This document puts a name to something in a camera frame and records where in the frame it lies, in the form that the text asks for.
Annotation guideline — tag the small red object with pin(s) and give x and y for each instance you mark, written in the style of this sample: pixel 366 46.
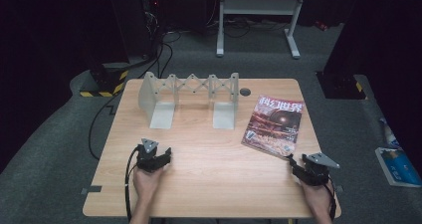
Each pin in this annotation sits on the small red object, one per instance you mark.
pixel 321 25

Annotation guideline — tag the blue packet on floor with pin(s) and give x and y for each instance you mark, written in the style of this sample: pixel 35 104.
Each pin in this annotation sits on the blue packet on floor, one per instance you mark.
pixel 398 167

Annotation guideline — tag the person's right hand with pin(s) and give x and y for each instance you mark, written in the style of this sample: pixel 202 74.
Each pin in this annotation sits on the person's right hand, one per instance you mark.
pixel 316 195

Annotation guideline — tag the grey tape strip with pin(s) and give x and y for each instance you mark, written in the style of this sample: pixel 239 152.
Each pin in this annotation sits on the grey tape strip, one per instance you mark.
pixel 339 188
pixel 91 189

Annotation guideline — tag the grey round table grommet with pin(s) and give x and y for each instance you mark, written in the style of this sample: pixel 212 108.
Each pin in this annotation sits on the grey round table grommet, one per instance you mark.
pixel 245 92

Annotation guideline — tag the white metal stand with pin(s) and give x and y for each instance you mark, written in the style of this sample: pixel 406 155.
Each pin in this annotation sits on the white metal stand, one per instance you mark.
pixel 258 6

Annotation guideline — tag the white expandable book rack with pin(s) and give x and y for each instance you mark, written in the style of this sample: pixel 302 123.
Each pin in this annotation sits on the white expandable book rack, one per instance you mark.
pixel 164 114

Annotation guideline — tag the white and blue bag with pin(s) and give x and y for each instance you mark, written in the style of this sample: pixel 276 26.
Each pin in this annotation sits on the white and blue bag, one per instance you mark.
pixel 389 134

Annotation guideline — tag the black base with yellow mark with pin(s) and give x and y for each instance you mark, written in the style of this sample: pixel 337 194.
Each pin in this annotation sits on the black base with yellow mark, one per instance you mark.
pixel 341 86

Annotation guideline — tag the person's left hand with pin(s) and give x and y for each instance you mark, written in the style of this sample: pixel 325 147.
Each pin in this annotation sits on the person's left hand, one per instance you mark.
pixel 147 182

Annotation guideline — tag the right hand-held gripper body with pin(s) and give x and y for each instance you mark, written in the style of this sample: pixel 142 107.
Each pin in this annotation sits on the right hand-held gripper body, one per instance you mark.
pixel 316 171

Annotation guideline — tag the black yellow striped base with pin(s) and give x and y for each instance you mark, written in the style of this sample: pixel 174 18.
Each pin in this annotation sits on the black yellow striped base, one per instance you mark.
pixel 106 81

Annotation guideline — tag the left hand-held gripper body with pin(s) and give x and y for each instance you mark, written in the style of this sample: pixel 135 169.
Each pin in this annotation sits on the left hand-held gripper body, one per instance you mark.
pixel 149 156

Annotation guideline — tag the red cover magazine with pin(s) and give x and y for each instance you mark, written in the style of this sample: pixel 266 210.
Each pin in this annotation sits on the red cover magazine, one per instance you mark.
pixel 273 126

